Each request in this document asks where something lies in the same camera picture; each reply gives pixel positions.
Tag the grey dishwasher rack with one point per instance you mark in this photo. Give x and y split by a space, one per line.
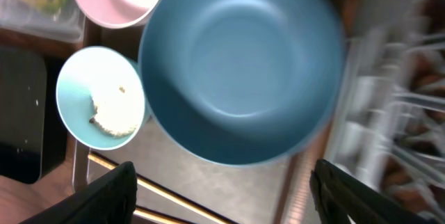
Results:
388 129

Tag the wooden chopstick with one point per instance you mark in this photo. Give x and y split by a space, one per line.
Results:
156 216
165 193

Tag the lower wooden chopstick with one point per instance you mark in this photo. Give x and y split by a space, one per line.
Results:
156 216

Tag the upper wooden chopstick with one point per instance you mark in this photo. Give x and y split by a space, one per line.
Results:
165 193

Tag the dark blue plate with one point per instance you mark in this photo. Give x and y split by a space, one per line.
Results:
240 82

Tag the light blue bowl with rice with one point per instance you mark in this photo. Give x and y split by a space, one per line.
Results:
100 98

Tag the clear plastic bin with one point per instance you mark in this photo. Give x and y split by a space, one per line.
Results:
59 20

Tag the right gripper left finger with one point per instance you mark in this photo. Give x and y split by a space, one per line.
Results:
109 199

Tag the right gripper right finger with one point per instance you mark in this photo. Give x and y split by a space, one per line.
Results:
339 198

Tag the black tray bin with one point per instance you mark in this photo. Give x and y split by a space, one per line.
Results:
33 137

